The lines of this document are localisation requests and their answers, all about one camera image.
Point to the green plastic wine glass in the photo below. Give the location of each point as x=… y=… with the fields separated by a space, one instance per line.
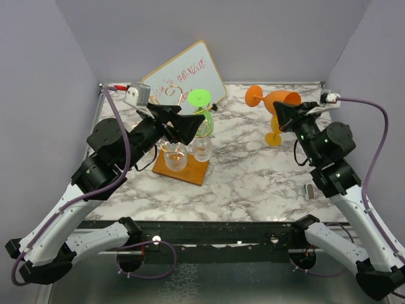
x=201 y=99

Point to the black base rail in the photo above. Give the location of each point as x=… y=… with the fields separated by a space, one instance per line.
x=214 y=242

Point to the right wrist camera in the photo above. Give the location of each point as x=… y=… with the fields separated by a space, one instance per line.
x=329 y=101

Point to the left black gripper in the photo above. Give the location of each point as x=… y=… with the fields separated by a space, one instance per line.
x=185 y=125

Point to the yellow plastic wine glass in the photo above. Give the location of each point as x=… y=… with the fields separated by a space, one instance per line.
x=274 y=138

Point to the gold wire glass rack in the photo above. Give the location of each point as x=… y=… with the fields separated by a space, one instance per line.
x=194 y=172

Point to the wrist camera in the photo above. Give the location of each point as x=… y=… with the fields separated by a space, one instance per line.
x=329 y=101
x=137 y=95

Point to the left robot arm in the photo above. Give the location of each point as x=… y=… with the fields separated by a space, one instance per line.
x=50 y=251

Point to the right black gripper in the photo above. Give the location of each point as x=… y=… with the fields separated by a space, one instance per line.
x=288 y=115

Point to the orange plastic wine glass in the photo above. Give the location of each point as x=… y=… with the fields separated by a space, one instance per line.
x=254 y=95

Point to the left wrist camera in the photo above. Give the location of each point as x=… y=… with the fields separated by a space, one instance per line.
x=137 y=95

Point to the clear ribbed goblet glass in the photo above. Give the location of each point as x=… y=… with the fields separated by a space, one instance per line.
x=175 y=156

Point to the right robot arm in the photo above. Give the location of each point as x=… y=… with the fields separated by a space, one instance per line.
x=378 y=263

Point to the white board yellow frame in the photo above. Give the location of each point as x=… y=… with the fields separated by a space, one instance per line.
x=192 y=69

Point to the small grey block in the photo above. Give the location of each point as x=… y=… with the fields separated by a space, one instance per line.
x=309 y=192

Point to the clear glass hanging on rack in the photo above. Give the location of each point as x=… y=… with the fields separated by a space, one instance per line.
x=202 y=148

